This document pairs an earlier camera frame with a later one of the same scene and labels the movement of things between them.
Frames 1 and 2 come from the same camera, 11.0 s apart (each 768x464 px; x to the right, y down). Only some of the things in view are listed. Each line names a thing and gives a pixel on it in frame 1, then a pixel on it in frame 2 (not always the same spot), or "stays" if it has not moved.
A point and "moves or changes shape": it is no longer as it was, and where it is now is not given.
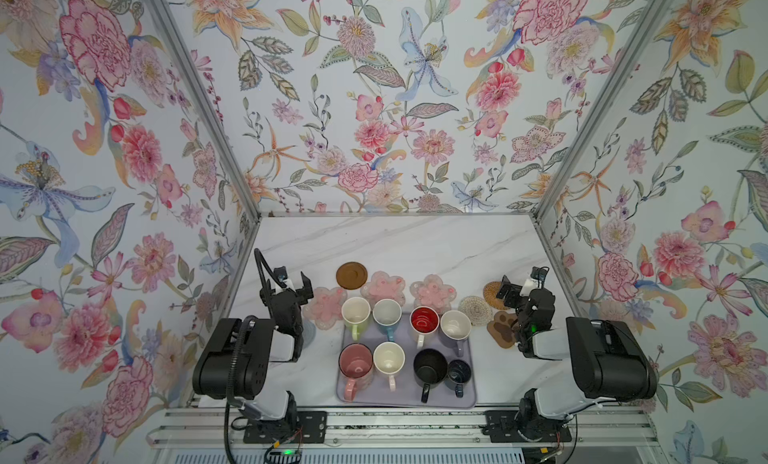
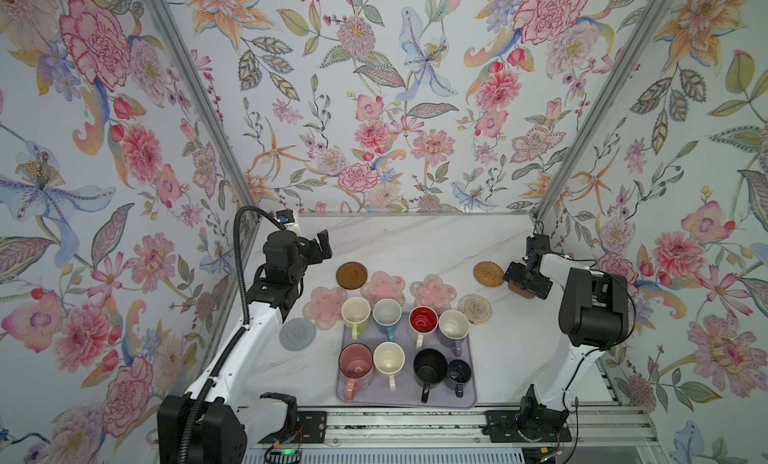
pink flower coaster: (432, 292) stays
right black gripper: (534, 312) -> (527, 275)
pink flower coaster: (327, 307) stays
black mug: (430, 370) stays
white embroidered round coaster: (478, 309) stays
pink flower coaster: (382, 286) stays
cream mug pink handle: (389, 359) stays
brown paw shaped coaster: (501, 329) moves or changes shape
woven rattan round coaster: (490, 295) -> (488, 273)
